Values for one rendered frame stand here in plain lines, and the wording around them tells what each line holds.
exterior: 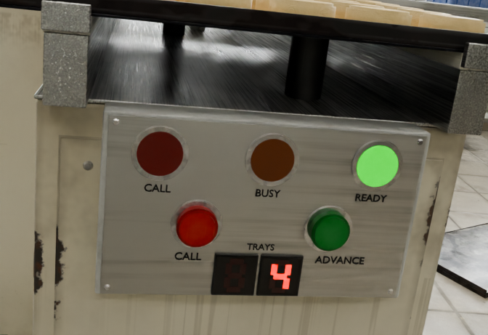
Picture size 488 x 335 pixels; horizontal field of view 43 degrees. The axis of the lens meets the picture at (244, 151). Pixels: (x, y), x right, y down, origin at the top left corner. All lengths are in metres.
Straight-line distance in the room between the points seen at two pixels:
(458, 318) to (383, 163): 1.61
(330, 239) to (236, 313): 0.11
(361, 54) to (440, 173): 0.19
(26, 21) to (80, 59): 0.74
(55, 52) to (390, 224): 0.27
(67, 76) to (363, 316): 0.32
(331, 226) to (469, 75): 0.15
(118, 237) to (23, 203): 0.79
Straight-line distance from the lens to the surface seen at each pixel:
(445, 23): 0.50
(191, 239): 0.45
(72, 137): 0.46
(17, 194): 1.23
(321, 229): 0.46
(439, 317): 2.03
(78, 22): 0.41
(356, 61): 0.67
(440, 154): 0.52
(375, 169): 0.47
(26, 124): 1.19
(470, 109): 0.49
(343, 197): 0.47
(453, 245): 2.54
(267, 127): 0.44
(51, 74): 0.42
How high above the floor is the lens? 0.94
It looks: 16 degrees down
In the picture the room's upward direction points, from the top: 7 degrees clockwise
